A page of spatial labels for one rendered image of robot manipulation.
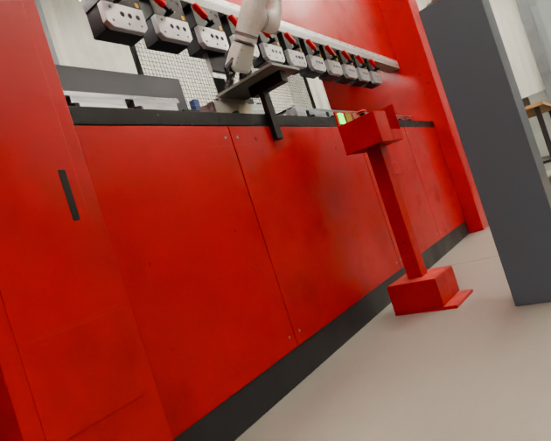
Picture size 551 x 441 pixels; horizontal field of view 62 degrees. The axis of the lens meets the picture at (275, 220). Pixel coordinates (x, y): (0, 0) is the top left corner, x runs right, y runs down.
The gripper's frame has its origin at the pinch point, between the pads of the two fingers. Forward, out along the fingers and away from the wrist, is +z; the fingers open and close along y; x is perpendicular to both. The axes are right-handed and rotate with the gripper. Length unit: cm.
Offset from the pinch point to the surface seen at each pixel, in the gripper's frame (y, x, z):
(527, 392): 40, 123, 30
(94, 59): -284, -479, 78
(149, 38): 28.2, -16.9, -8.8
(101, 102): 58, 3, 8
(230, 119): 21.1, 18.3, 7.2
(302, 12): -80, -32, -35
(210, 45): 5.2, -10.9, -11.0
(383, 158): -35, 52, 11
